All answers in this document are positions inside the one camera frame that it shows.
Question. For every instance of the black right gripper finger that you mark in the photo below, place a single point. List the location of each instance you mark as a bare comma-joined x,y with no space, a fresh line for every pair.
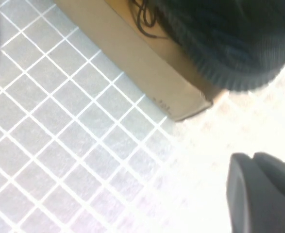
266,199

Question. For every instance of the black knit sneaker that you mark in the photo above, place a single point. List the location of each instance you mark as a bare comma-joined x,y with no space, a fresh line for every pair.
229,36

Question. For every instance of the brown cardboard shoe box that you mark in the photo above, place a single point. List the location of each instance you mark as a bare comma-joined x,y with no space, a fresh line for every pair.
137,60

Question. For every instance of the grey grid tablecloth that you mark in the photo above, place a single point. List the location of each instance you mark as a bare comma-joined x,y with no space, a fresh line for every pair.
59,157

